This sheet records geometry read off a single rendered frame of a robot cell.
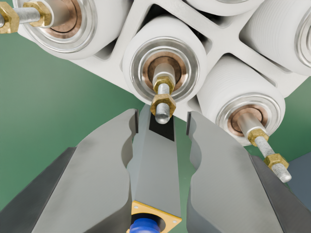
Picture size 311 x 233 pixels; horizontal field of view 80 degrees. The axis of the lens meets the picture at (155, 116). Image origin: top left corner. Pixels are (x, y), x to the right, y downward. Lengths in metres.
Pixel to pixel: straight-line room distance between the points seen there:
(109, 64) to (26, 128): 0.46
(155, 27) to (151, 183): 0.20
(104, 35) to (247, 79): 0.17
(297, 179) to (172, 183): 0.47
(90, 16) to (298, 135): 0.61
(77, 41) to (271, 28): 0.20
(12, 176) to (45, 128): 0.31
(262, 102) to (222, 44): 0.10
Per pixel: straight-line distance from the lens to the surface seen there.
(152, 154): 0.31
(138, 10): 0.27
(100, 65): 0.30
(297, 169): 0.72
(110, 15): 0.22
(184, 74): 0.21
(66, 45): 0.22
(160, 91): 0.15
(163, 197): 0.28
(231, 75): 0.26
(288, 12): 0.24
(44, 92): 0.59
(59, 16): 0.20
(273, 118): 0.26
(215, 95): 0.24
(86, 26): 0.21
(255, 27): 0.29
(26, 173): 0.86
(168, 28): 0.20
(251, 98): 0.24
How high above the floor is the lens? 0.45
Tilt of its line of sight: 58 degrees down
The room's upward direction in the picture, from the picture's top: 174 degrees counter-clockwise
